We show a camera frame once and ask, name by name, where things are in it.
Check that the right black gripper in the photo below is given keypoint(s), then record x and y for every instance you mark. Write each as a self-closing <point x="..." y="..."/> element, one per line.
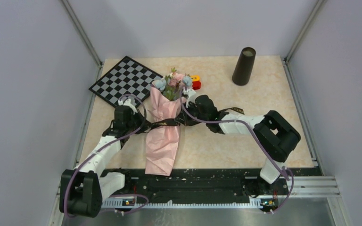
<point x="185" y="118"/>

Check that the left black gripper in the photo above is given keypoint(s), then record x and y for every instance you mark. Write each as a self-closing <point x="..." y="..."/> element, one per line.
<point x="138" y="115"/>

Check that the black ribbon with gold lettering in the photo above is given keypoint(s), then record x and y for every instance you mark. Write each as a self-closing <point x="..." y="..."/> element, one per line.
<point x="171" y="122"/>

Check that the pink flower bouquet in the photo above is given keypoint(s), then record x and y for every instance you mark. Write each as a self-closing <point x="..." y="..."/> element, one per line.
<point x="162" y="143"/>

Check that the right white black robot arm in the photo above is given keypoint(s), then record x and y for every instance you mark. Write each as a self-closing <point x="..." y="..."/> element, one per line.
<point x="276" y="137"/>

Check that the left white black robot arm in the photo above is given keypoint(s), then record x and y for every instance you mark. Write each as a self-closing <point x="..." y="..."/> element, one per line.
<point x="83" y="189"/>

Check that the dark brown tall vase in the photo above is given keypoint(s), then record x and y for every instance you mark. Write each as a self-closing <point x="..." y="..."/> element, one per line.
<point x="244" y="66"/>

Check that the red toy block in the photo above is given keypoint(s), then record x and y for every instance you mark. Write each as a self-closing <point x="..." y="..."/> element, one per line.
<point x="196" y="85"/>

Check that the black and white checkerboard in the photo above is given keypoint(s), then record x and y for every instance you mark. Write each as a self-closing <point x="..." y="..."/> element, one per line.
<point x="128" y="76"/>

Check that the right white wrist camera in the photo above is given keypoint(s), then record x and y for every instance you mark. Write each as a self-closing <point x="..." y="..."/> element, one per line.
<point x="190" y="96"/>

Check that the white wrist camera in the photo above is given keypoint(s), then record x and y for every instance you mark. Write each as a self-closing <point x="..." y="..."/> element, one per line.
<point x="129" y="102"/>
<point x="190" y="96"/>

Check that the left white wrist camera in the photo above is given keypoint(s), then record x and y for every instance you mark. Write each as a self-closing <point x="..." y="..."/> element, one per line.
<point x="129" y="102"/>

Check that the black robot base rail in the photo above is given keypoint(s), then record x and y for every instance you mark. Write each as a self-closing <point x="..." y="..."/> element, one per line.
<point x="200" y="186"/>

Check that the white slotted cable duct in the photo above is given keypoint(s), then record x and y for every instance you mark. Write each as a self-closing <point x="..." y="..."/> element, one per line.
<point x="125" y="203"/>

